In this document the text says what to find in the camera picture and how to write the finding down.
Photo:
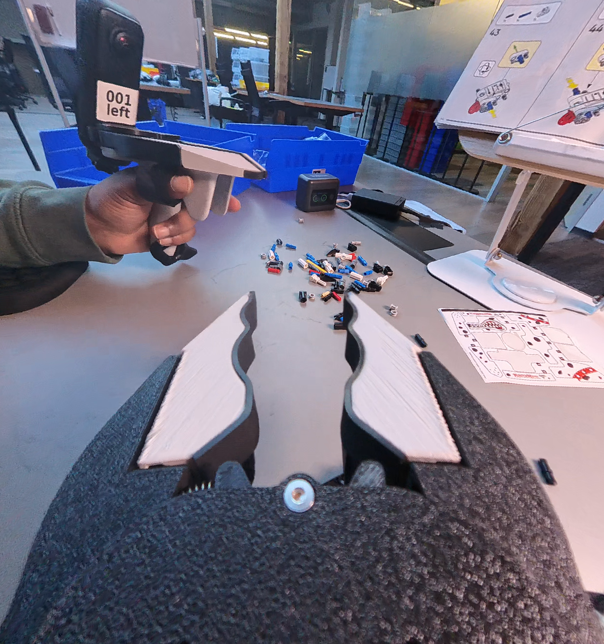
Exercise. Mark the pile of small toy bricks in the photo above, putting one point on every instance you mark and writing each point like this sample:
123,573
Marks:
332,272

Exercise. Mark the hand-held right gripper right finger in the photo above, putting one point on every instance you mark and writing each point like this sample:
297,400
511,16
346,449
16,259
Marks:
403,403

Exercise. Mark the blue plastic bin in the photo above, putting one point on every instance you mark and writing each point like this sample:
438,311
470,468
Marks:
71,156
302,156

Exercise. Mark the person's left hand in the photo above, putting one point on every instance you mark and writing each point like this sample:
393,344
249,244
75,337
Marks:
126,216

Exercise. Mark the grey desk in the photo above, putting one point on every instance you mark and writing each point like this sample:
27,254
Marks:
101,332

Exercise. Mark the frosted glass partition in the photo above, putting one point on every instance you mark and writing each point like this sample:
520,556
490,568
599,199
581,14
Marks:
413,50

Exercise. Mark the black power adapter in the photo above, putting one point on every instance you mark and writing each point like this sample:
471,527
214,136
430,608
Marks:
377,204

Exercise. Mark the wooden pillar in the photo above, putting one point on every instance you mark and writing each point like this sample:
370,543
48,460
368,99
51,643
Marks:
283,45

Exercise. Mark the sticker sheet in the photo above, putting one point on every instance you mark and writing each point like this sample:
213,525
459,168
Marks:
523,347

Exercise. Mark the open instruction booklet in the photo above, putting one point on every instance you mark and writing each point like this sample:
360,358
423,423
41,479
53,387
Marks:
543,60

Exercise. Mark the white booklet stand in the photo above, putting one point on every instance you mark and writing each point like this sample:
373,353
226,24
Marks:
483,277

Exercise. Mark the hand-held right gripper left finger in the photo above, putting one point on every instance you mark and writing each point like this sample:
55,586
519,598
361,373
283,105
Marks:
201,403

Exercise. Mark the black toy pin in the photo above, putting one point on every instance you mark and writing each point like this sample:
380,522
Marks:
546,471

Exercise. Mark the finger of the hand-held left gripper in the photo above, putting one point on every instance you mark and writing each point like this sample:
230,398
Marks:
227,161

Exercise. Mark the short black brick piece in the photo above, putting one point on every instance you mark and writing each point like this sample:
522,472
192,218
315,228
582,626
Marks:
420,340

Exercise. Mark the black box device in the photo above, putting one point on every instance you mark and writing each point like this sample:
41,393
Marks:
317,191

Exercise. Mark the dark background desk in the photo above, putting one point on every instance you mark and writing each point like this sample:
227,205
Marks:
302,103

